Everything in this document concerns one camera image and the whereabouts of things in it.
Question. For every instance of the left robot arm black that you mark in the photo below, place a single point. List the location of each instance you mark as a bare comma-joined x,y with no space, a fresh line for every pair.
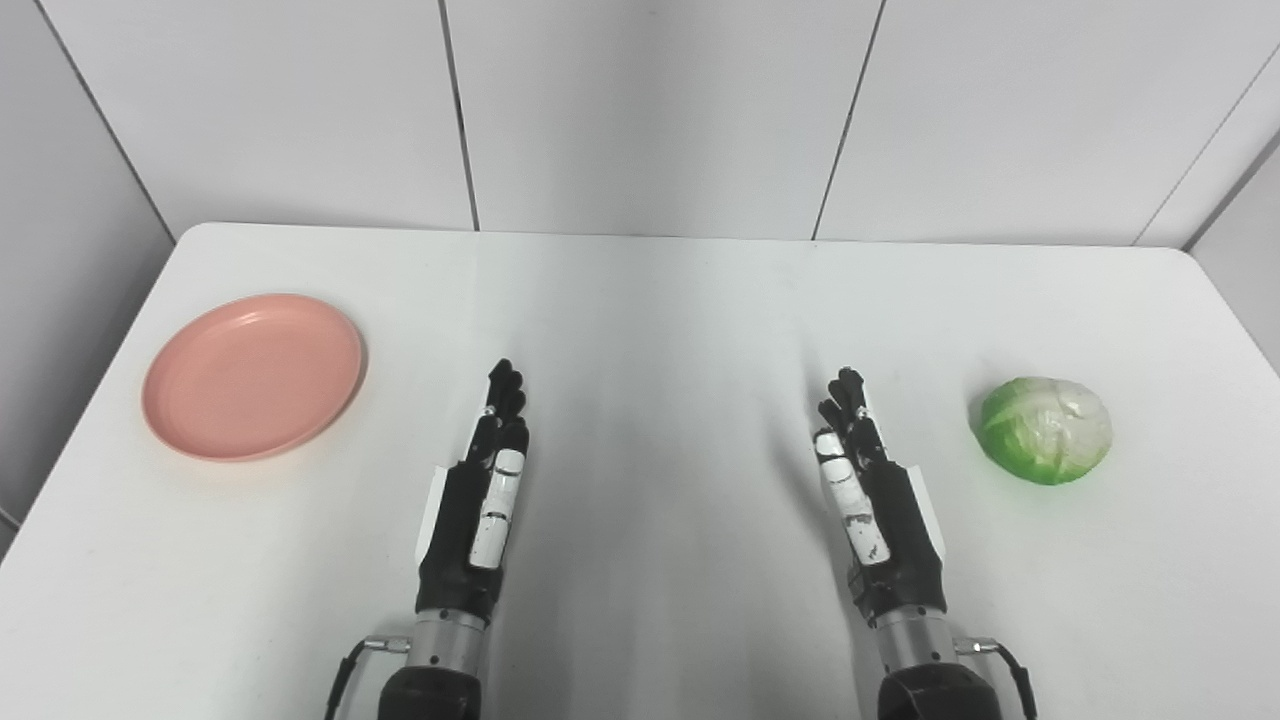
435,665

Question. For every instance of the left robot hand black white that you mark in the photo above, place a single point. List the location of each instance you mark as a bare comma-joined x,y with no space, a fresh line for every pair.
462,530

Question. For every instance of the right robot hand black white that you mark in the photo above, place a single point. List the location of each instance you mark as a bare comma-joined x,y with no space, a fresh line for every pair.
895,530

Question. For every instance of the pink round plate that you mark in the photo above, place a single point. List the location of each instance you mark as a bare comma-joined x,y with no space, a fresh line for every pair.
254,376

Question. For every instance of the green cabbage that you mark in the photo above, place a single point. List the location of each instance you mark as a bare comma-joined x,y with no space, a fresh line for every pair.
1046,430

